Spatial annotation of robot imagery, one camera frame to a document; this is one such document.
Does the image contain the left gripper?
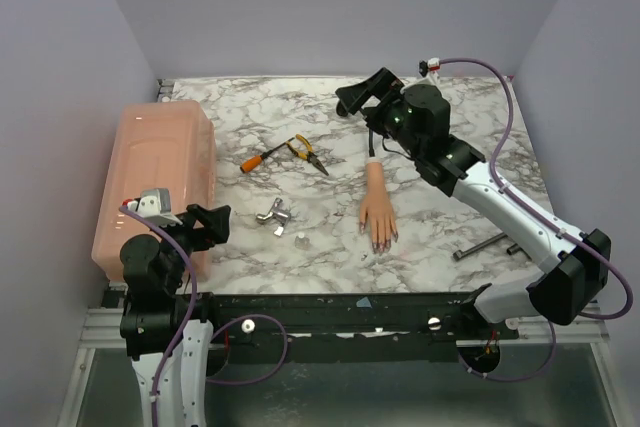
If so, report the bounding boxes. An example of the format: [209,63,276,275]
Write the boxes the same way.
[151,202,231,291]

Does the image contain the clear nail polish bottle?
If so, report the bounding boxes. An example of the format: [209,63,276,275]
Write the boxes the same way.
[294,232,310,250]

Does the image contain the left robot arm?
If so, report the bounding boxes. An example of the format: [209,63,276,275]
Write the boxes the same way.
[120,198,231,426]

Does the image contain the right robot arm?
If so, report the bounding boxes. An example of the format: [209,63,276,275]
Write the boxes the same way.
[336,68,611,339]

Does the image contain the black flexible hand stand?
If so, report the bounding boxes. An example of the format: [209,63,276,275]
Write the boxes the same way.
[368,129,376,159]

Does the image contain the chrome faucet fitting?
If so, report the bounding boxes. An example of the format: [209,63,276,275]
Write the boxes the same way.
[255,197,292,237]

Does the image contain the pink plastic storage box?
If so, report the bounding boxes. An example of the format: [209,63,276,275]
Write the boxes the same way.
[91,100,216,282]

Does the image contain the mannequin practice hand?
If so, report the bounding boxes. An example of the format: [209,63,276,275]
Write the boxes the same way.
[359,157,398,253]

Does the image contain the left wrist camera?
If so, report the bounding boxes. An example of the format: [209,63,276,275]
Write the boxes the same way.
[124,188,176,227]

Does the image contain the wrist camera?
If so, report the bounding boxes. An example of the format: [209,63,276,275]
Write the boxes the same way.
[418,57,441,87]
[124,188,176,227]

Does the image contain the orange handled screwdriver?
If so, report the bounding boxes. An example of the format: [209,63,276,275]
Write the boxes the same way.
[240,139,291,173]

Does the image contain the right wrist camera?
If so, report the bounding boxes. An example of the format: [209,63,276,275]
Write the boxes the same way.
[418,57,441,87]

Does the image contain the yellow handled pliers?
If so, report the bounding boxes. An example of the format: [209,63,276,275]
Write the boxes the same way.
[285,134,329,176]

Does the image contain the black mounting rail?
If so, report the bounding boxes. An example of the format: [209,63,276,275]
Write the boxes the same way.
[193,292,518,364]

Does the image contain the dark metal bracket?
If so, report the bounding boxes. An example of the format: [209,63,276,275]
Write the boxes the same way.
[452,233,531,262]

